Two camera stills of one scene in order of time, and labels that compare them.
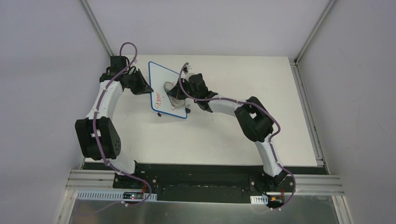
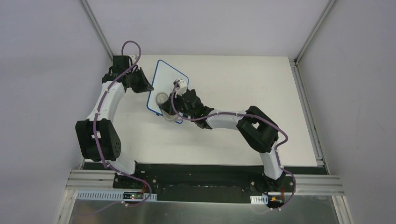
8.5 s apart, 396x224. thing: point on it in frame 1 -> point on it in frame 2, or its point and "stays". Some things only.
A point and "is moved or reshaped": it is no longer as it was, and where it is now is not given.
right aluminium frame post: [314, 32] stays
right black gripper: [184, 88] -> [173, 102]
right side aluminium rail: [321, 159] stays
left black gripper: [139, 83] stays
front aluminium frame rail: [310, 185] stays
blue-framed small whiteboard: [161, 100] is moved or reshaped
